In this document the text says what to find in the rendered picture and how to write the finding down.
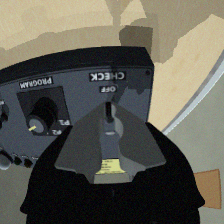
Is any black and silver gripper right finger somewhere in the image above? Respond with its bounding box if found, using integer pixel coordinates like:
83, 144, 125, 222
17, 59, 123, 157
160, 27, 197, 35
109, 101, 205, 208

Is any dark grey control panel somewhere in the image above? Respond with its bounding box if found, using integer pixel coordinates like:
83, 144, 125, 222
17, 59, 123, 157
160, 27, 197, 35
0, 46, 155, 174

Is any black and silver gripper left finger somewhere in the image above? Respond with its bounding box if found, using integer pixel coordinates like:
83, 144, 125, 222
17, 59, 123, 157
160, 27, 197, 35
20, 101, 109, 214

